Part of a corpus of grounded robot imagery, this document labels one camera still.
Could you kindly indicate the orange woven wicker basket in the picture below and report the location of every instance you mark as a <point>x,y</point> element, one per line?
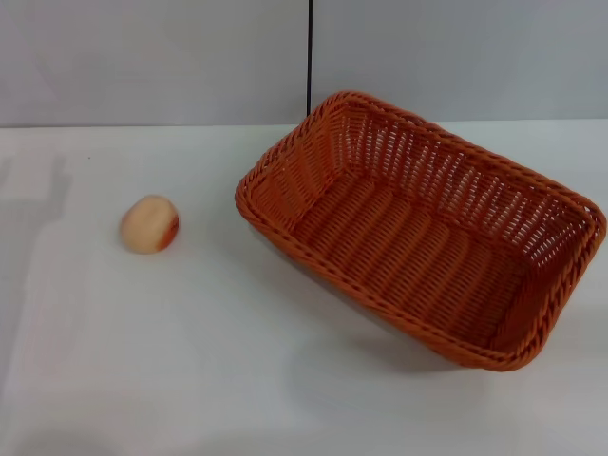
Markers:
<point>404,247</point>

